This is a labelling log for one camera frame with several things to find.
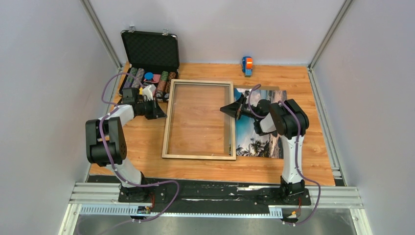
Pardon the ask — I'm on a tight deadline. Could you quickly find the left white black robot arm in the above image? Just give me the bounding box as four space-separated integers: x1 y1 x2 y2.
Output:
86 86 167 202

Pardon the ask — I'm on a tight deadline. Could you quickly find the blue orange tape dispenser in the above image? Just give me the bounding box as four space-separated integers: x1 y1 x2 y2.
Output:
242 56 253 77

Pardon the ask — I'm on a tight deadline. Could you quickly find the white slotted cable duct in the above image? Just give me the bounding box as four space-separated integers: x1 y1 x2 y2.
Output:
79 205 283 218

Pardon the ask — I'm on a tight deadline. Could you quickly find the beach landscape photo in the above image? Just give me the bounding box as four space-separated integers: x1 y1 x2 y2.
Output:
235 89 287 159

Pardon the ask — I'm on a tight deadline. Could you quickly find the clear acrylic sheet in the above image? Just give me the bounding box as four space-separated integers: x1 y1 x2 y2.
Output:
167 83 232 156

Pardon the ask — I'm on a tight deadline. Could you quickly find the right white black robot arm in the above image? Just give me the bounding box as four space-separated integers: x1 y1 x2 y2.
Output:
220 95 309 205

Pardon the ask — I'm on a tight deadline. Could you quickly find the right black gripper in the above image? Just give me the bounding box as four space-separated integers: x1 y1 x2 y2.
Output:
220 96 260 120

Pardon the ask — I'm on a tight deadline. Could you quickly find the wooden picture frame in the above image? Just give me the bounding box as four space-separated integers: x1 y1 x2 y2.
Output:
161 79 237 161

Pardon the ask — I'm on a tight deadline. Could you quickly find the aluminium rail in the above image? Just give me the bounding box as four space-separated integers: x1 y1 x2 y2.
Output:
69 183 364 209

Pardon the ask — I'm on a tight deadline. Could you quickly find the black poker chip case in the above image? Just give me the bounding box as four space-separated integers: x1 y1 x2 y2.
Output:
118 30 180 103

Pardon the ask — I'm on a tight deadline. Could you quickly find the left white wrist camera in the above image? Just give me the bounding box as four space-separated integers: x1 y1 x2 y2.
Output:
142 84 156 101

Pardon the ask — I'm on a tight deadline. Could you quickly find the blue poker chip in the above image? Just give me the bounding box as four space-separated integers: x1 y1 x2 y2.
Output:
144 72 154 80

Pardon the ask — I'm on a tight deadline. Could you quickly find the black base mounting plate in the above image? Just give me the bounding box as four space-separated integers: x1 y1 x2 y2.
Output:
118 180 311 214

